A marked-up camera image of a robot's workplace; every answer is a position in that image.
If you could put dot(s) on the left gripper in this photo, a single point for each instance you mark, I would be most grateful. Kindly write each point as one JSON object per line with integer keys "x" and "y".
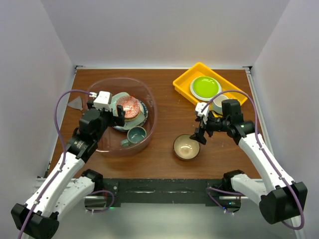
{"x": 116, "y": 120}

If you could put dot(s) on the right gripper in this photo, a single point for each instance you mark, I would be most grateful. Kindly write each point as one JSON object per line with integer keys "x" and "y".
{"x": 199, "y": 136}

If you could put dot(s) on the pale green rectangular dish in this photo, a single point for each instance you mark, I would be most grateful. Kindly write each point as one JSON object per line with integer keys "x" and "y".
{"x": 115, "y": 98}

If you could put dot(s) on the red patterned bowl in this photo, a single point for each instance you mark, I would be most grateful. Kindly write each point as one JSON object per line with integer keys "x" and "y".
{"x": 131, "y": 106}

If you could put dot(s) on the black bowl beige inside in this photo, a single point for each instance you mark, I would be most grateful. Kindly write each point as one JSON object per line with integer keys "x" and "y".
{"x": 185, "y": 148}

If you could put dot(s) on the teal glazed mug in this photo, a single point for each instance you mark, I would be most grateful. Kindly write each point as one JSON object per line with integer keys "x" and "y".
{"x": 135, "y": 135}

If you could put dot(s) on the yellow rimmed dark bowl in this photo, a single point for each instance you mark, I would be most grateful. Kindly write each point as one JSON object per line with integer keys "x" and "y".
{"x": 142, "y": 112}

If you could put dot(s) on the blue floral plate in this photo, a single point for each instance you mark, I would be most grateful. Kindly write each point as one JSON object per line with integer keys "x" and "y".
{"x": 145, "y": 113}

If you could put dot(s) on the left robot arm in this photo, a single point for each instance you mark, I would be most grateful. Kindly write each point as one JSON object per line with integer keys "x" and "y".
{"x": 40, "y": 215}

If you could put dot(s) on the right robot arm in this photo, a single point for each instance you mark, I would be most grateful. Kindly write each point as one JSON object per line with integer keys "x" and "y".
{"x": 280, "y": 197}

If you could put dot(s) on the clear plastic bin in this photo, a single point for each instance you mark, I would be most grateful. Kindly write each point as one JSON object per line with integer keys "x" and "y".
{"x": 110, "y": 143}

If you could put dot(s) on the light blue mug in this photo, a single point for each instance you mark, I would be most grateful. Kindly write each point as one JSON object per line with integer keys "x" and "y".
{"x": 217, "y": 103}

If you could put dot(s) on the pale blue rimmed plate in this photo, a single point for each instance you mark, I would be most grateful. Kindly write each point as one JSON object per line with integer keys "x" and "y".
{"x": 193, "y": 93}

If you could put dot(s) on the grey triangular marker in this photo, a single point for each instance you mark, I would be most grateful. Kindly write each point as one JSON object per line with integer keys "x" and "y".
{"x": 76, "y": 103}

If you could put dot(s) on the lime green plate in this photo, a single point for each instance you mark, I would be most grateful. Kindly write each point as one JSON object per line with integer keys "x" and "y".
{"x": 205, "y": 87}

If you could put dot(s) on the yellow plastic tray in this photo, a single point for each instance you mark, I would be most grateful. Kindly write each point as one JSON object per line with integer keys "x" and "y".
{"x": 200, "y": 84}

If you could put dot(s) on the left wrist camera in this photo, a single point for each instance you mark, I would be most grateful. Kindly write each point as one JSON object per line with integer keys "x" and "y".
{"x": 102, "y": 100}

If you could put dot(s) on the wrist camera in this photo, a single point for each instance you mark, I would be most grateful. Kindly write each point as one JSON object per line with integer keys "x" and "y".
{"x": 202, "y": 111}
{"x": 102, "y": 100}

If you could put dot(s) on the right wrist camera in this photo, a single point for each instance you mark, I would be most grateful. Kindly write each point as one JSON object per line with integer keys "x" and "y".
{"x": 202, "y": 111}

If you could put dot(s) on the aluminium frame rail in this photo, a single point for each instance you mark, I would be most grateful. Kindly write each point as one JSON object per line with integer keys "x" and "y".
{"x": 37, "y": 186}

